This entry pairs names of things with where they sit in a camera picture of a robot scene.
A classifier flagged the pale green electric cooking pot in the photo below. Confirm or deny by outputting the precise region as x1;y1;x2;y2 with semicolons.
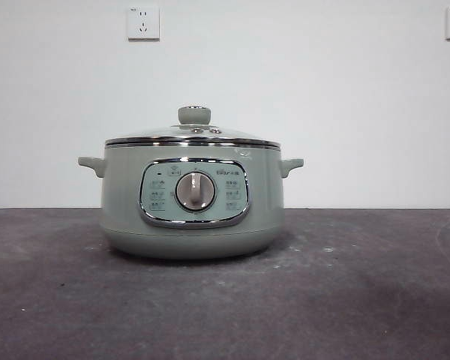
77;142;305;260

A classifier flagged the glass lid with green knob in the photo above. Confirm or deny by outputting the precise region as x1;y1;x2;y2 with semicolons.
105;105;281;147

